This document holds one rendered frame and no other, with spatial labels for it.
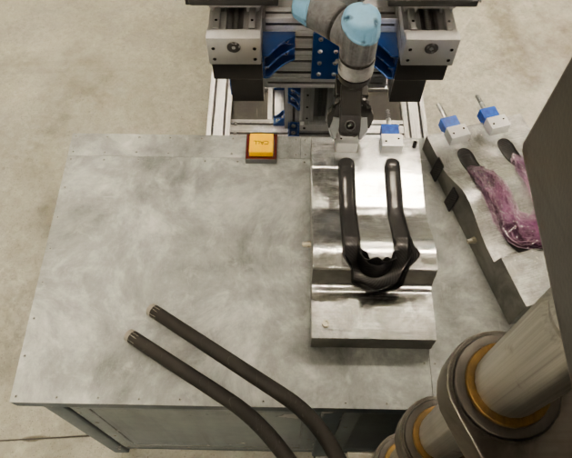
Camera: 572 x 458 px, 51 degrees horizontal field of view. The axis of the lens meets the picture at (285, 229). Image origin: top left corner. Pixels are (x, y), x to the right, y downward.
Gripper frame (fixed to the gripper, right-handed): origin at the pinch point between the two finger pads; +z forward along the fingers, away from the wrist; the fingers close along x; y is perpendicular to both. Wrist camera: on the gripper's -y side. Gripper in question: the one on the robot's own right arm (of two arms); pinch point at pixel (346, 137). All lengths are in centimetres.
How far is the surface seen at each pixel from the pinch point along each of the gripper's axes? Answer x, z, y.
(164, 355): 39, 7, -52
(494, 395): -4, -66, -77
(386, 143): -9.1, -0.3, -1.6
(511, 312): -35, 8, -41
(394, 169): -11.2, 3.1, -6.8
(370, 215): -4.9, 2.6, -19.9
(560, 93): 1, -94, -70
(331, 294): 4.1, 5.5, -38.2
